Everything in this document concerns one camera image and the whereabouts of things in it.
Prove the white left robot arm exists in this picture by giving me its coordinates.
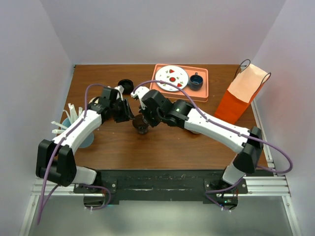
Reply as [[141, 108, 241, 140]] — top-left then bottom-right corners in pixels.
[[35, 85, 134, 193]]

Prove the cream square bowl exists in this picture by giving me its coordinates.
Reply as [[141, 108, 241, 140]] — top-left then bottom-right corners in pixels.
[[88, 96, 99, 104]]

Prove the white watermelon pattern plate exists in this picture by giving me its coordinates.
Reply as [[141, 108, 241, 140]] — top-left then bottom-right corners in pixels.
[[154, 65, 189, 89]]

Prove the light blue straw cup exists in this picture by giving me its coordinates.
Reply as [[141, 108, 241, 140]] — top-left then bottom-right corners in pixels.
[[62, 118, 95, 148]]

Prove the dark blue ceramic mug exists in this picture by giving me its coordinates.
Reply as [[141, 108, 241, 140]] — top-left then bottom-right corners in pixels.
[[188, 72, 203, 91]]

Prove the orange paper bag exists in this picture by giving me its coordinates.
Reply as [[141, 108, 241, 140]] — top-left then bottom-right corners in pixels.
[[215, 59, 271, 124]]

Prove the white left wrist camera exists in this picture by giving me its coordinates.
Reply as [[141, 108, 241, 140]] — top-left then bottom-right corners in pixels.
[[114, 85, 125, 96]]

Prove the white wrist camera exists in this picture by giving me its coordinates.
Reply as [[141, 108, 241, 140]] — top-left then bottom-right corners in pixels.
[[130, 86, 150, 110], [114, 85, 125, 96]]

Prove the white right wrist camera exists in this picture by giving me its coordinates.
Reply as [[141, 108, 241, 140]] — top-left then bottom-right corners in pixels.
[[130, 86, 150, 110]]

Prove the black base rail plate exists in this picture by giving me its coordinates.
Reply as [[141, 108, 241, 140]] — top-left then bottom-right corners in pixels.
[[73, 169, 249, 206]]

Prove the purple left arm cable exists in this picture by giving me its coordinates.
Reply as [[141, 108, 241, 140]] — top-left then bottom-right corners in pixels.
[[36, 83, 119, 226]]

